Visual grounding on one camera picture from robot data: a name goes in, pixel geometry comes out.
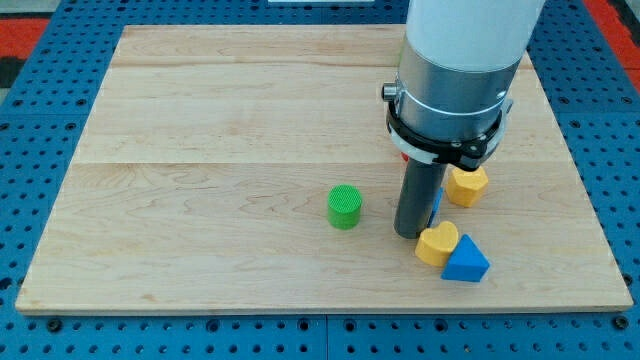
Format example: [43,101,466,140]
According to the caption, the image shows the light wooden board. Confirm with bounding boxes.
[16,25,633,316]

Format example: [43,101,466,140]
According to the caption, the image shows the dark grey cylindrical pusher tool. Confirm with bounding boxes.
[394,159,446,239]

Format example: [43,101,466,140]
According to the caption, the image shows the green cylinder block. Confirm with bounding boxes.
[327,184,363,230]

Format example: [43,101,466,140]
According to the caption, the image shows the blue block behind pusher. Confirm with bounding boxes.
[427,187,444,228]

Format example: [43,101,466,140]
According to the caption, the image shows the yellow hexagon block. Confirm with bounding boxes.
[445,167,489,208]

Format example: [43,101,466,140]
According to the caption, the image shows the blue triangle block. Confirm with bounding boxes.
[441,234,490,282]

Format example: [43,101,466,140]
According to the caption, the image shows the yellow heart block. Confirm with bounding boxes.
[414,221,460,267]

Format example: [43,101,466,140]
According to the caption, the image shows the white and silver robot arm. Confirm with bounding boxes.
[382,0,544,171]

